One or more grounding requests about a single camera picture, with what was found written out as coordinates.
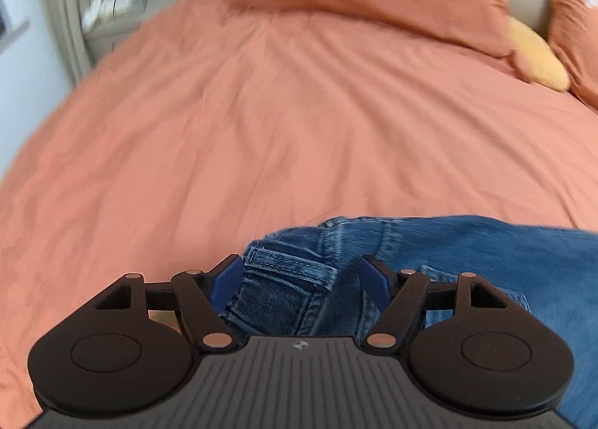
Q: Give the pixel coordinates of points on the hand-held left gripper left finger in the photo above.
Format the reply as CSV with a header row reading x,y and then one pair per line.
x,y
227,286

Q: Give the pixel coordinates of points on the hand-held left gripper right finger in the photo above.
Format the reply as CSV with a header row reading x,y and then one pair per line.
x,y
375,286

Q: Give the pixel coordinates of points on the blue denim pants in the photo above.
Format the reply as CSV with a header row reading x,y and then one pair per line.
x,y
472,247

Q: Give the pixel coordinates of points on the orange bed cover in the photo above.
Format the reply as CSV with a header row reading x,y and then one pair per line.
x,y
261,130

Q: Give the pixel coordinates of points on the beige nightstand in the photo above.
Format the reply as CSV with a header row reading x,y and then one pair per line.
x,y
121,27

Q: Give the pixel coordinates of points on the yellow cushion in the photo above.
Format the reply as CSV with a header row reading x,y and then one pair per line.
x,y
537,53

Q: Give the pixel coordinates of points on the white crumpled cloth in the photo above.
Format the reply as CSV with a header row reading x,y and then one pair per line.
x,y
105,4

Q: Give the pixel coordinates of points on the white window sill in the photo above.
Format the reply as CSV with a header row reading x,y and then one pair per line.
x,y
11,39

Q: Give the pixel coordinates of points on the dark framed window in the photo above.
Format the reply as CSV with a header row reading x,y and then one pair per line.
x,y
3,13

